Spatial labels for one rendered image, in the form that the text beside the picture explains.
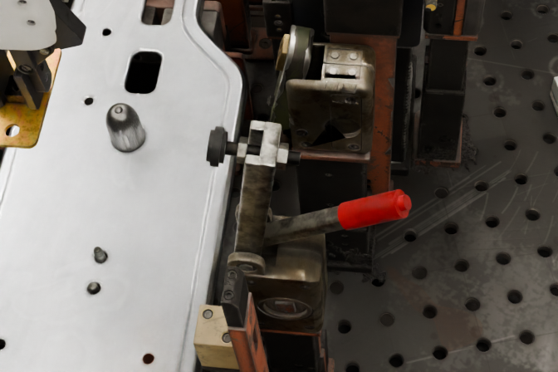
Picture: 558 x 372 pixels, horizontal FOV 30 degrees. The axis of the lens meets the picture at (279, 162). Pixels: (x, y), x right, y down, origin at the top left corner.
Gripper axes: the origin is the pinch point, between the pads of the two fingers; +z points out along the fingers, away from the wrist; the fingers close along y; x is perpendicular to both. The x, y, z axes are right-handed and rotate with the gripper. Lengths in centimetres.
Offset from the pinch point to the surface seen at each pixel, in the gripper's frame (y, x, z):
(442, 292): -32, -12, 57
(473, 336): -35, -7, 57
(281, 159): -17.7, 1.2, 7.0
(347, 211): -22.2, 0.9, 14.6
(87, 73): 5.4, -19.1, 27.4
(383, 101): -23.7, -21.4, 32.7
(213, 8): -5.5, -29.4, 29.1
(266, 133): -16.6, -0.2, 5.9
